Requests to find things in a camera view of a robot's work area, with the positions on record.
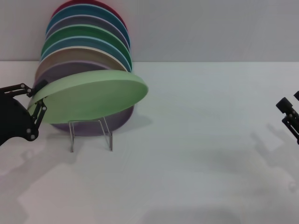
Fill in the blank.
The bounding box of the grey lavender plate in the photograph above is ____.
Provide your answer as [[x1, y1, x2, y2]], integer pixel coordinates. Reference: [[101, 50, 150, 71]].
[[45, 15, 130, 51]]

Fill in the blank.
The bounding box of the teal blue plate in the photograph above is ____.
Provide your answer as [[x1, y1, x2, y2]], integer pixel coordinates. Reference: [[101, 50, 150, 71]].
[[45, 3, 128, 45]]

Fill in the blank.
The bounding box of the crimson red plate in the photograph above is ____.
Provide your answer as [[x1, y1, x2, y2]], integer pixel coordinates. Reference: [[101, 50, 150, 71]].
[[50, 0, 128, 31]]

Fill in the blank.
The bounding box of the tan beige plate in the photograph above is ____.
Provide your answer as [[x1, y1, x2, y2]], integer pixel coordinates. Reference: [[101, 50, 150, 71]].
[[35, 46, 128, 82]]

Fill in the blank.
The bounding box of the clear acrylic plate rack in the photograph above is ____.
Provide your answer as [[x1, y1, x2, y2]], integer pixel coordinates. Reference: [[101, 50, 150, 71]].
[[69, 115, 113, 153]]

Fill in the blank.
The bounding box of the dark green plate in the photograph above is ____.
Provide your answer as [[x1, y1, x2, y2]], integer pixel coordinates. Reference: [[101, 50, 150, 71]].
[[41, 24, 131, 64]]

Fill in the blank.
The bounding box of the light green plate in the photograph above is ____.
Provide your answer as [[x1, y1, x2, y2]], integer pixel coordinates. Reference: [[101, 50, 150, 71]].
[[27, 69, 149, 124]]

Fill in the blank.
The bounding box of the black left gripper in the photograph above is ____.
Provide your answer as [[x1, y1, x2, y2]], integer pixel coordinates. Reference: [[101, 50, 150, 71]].
[[0, 80, 49, 147]]

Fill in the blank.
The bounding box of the purple plate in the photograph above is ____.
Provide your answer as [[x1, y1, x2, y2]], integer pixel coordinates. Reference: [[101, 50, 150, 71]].
[[32, 61, 135, 137]]

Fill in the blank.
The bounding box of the light blue rimmed plate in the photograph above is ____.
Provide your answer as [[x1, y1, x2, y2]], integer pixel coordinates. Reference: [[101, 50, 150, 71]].
[[40, 36, 133, 73]]

